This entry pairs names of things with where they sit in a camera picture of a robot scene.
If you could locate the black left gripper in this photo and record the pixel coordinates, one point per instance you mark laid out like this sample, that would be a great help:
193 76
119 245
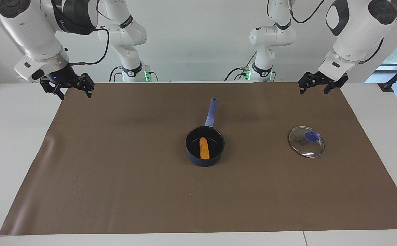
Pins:
322 78

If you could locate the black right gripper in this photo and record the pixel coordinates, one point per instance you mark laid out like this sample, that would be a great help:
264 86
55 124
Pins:
63 78

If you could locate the brown table mat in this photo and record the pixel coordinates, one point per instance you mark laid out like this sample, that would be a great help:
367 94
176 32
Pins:
253 198

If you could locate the glass lid with blue knob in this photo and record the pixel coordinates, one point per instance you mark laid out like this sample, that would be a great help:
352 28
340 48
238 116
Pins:
306 143

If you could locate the yellow corn cob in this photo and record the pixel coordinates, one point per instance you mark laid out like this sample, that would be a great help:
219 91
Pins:
204 148

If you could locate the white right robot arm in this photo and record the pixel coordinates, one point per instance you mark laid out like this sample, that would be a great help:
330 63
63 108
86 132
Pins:
34 30

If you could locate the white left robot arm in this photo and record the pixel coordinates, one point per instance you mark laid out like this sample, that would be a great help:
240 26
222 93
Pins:
355 37

